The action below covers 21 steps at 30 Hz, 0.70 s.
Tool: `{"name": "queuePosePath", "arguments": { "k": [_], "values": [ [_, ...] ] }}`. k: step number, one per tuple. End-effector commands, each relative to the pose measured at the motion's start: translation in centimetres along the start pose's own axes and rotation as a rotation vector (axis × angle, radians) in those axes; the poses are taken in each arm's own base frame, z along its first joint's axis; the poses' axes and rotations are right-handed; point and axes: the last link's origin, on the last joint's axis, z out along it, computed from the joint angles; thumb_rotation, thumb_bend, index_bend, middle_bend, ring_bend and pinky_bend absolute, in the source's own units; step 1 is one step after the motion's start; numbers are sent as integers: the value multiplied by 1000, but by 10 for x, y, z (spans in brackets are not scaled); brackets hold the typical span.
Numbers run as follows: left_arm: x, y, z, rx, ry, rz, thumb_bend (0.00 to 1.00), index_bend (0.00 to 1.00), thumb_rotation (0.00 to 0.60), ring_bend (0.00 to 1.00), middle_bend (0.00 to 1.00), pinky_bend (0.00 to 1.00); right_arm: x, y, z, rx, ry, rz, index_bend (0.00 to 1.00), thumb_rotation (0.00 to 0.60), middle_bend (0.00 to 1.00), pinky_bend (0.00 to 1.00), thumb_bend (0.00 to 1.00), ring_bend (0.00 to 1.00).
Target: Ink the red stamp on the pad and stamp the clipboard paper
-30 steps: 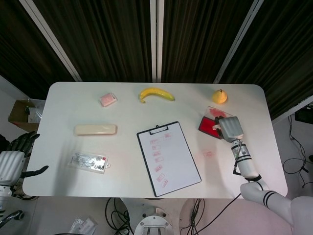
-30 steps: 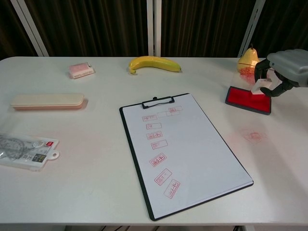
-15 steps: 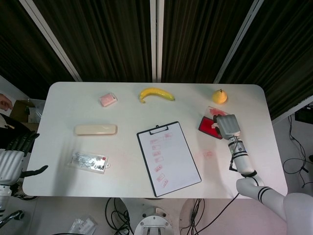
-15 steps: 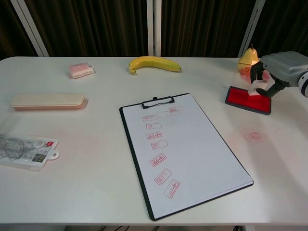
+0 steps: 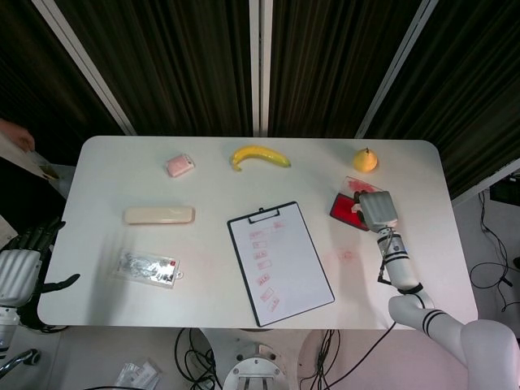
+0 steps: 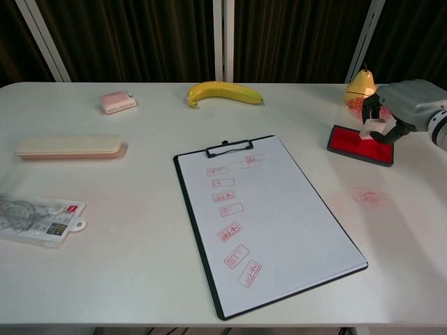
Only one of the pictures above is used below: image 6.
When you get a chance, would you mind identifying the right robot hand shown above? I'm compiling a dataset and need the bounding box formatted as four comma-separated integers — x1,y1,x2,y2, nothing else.
361,79,447,144

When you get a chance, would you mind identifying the small clear red stamp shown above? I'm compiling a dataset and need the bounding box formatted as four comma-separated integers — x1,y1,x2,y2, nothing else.
358,118,387,140

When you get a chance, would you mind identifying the yellow pear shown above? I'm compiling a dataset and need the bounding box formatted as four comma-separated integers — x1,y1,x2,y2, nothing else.
344,63,378,105

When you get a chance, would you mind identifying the black pleated curtain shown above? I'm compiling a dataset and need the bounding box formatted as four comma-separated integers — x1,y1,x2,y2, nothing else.
232,0,371,84
0,0,57,88
26,0,218,84
369,0,447,88

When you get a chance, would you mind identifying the red ink pad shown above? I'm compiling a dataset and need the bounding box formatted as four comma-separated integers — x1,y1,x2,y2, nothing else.
326,124,395,168

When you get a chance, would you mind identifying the white stamped paper sheet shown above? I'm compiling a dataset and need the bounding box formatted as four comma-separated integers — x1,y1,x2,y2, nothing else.
177,135,368,311

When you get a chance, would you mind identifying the yellow banana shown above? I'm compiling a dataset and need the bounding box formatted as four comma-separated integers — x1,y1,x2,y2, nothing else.
186,80,265,110

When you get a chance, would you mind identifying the black clipboard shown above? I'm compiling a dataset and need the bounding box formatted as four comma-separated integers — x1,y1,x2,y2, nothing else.
173,134,369,321

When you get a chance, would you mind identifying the pink tissue pack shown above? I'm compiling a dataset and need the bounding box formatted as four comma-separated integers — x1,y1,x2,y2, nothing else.
98,89,140,115

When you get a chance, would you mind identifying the beige pencil case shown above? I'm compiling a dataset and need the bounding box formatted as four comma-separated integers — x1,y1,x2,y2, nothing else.
14,135,129,162

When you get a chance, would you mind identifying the clear ruler set pack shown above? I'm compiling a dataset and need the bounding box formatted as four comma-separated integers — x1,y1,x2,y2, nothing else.
0,191,88,251

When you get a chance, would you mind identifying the white metal frame post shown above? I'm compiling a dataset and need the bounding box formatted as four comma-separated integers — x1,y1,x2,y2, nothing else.
345,0,387,84
13,0,73,83
212,0,235,82

